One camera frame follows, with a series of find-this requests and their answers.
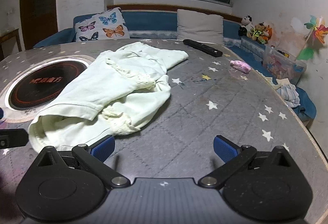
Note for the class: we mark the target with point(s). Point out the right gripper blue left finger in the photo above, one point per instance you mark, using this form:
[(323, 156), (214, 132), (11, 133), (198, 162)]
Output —
[(103, 148)]

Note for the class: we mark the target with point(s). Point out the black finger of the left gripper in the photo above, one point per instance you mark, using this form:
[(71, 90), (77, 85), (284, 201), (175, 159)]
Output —
[(11, 138)]

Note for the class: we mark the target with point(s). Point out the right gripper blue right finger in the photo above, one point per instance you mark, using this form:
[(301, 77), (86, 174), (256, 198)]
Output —
[(226, 150)]

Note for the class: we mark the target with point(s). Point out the pale green t-shirt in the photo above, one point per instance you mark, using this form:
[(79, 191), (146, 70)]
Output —
[(118, 94)]

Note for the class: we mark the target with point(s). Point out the round induction cooktop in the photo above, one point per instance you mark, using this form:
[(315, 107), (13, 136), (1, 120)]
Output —
[(32, 89)]

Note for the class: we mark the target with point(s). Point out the folded striped cloth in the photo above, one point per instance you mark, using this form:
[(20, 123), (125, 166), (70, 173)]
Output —
[(289, 94)]

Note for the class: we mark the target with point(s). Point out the pink wrapped packet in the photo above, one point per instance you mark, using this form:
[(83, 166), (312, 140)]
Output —
[(240, 66)]

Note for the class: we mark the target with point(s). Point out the black remote control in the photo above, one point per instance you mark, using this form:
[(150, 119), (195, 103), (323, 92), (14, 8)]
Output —
[(203, 48)]

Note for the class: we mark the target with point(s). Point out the clear plastic toy box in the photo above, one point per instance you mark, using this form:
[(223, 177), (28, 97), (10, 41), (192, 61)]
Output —
[(281, 66)]

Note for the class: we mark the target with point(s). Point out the wooden side table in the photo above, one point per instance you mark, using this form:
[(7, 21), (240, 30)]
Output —
[(10, 42)]

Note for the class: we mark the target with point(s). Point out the brown bear plush toy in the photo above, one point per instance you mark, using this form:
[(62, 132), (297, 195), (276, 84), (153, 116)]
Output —
[(257, 33)]

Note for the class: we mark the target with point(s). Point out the orange fox plush toy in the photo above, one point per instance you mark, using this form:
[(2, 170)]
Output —
[(267, 34)]

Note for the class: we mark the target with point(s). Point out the butterfly print cushion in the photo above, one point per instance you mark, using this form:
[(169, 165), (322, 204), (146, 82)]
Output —
[(102, 26)]

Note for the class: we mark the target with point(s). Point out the dark wooden door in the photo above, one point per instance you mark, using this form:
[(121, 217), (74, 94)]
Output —
[(38, 20)]

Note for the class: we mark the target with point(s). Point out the beige cushion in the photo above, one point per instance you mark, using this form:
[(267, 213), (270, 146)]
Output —
[(199, 27)]

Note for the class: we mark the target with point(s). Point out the blue bench sofa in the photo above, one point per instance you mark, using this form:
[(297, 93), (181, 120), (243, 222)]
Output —
[(163, 25)]

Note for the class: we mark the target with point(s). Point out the colourful paper pinwheel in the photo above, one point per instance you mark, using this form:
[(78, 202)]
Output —
[(317, 33)]

